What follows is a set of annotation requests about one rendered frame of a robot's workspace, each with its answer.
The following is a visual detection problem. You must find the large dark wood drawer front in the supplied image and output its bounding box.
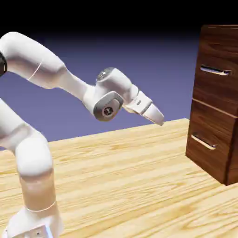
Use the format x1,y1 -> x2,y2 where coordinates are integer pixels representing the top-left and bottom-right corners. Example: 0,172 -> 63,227
192,25 -> 238,118

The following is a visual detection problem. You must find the short silver drawer handle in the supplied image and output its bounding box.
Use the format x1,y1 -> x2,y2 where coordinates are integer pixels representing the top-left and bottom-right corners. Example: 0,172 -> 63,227
191,133 -> 217,151

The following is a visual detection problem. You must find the small dark wood drawer front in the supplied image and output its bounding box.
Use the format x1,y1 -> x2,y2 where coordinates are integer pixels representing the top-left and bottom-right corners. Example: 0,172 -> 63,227
185,99 -> 238,186

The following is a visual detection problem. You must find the long silver drawer handle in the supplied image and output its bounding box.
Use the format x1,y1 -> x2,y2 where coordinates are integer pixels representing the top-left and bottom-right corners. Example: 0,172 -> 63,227
200,64 -> 232,76

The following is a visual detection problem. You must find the dark wood cabinet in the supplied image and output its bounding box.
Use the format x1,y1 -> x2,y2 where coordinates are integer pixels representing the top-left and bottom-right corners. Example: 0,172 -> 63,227
185,24 -> 238,186

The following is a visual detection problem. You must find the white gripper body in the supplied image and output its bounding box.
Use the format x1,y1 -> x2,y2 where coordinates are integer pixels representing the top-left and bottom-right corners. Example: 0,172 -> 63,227
141,103 -> 165,126

